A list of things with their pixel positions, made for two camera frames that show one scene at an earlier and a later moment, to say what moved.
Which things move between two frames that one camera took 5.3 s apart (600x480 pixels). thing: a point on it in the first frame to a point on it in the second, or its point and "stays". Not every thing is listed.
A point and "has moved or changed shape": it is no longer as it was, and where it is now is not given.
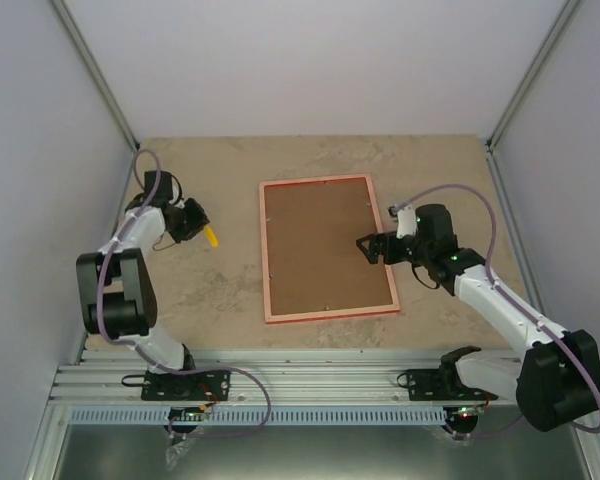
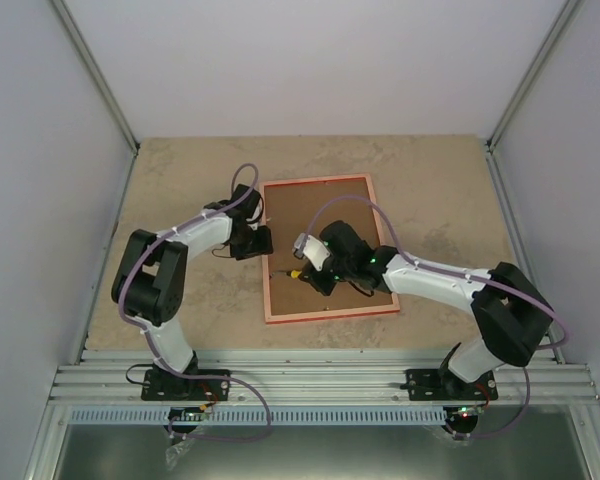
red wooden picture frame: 279,318 stays
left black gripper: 200,220 to 264,246
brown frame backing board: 314,260 stays
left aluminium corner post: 94,71 stays
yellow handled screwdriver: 213,240 has moved or changed shape
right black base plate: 428,385 stays
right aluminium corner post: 553,42 stays
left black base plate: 193,386 stays
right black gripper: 377,240 to 325,287
